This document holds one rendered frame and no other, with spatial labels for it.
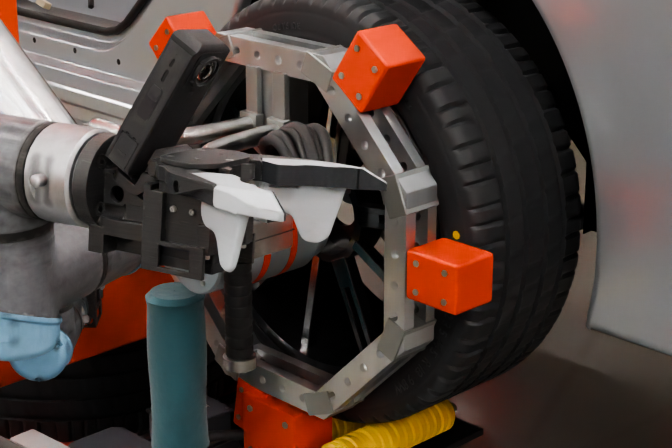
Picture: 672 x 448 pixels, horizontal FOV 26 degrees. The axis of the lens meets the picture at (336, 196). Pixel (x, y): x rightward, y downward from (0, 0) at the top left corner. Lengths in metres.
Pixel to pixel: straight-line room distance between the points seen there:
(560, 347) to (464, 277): 2.01
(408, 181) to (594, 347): 2.04
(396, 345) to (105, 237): 0.95
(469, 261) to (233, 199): 0.97
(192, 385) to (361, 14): 0.61
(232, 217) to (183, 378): 1.26
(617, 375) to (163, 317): 1.81
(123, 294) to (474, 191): 0.81
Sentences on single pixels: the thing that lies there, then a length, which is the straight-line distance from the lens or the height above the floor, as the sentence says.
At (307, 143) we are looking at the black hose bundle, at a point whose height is 1.03.
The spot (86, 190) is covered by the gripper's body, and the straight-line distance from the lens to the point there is 1.06.
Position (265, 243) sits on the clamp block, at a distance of 1.84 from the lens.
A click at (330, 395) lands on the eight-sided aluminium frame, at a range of 2.12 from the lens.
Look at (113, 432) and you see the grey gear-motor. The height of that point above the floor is 0.41.
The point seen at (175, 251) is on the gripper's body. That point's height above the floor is 1.18.
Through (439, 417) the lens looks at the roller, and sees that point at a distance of 2.28.
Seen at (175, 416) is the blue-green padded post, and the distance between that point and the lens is 2.23.
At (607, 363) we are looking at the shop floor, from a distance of 3.81.
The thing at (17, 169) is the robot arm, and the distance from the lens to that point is 1.09.
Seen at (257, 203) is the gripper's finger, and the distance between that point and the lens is 0.93.
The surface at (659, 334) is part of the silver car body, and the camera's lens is 1.98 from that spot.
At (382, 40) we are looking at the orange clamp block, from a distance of 1.91.
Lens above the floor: 1.53
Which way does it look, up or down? 18 degrees down
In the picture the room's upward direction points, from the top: straight up
